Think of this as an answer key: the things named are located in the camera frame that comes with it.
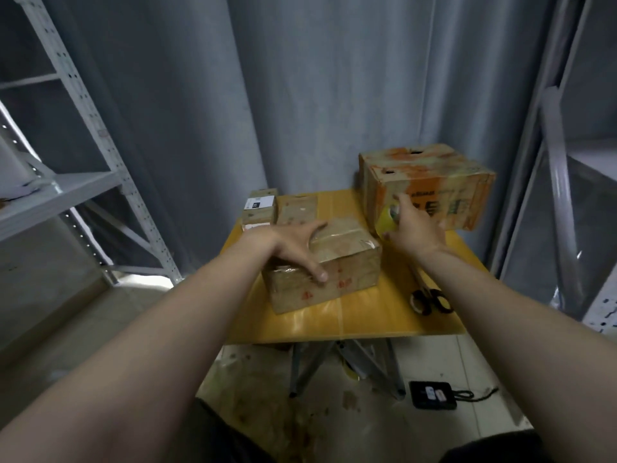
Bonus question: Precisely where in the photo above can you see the person's right hand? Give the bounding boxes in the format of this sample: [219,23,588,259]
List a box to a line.
[386,192,451,269]

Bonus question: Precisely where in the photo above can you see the person's left hand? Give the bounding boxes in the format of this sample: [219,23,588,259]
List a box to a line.
[231,219,331,284]

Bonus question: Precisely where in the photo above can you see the yellow tape roll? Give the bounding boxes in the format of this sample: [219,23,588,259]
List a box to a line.
[375,205,398,239]

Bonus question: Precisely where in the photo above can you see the small cardboard box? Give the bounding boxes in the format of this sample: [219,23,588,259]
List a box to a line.
[276,192,321,226]

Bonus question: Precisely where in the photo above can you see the long white-labelled cardboard box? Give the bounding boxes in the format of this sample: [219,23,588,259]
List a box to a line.
[239,188,281,232]

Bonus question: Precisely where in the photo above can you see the large orange print cardboard box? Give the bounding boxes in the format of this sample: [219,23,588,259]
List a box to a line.
[357,142,499,234]

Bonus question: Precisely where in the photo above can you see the medium brown cardboard box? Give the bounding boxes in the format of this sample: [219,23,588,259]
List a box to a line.
[261,217,385,315]

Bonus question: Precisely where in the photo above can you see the black-handled scissors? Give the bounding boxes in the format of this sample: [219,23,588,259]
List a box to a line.
[407,265,455,317]

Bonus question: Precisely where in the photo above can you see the person's left forearm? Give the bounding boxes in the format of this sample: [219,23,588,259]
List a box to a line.
[0,231,276,463]

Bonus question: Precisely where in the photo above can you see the person's right forearm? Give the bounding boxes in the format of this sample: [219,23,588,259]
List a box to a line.
[416,248,617,463]

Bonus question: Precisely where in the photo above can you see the tape scraps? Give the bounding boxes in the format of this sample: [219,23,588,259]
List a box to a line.
[246,385,334,463]

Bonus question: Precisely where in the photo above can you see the yellow wooden table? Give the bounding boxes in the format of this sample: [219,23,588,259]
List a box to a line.
[217,188,495,399]

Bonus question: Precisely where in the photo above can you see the black power adapter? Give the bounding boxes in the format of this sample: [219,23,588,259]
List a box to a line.
[409,379,458,411]

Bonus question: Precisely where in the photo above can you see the grey curtain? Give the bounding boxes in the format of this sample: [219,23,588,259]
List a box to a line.
[0,0,617,278]

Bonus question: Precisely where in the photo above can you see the grey metal shelf unit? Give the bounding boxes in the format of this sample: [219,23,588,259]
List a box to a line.
[0,0,184,287]
[487,0,617,336]

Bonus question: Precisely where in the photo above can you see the black adapter cable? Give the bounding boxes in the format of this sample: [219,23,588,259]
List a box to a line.
[454,385,501,403]

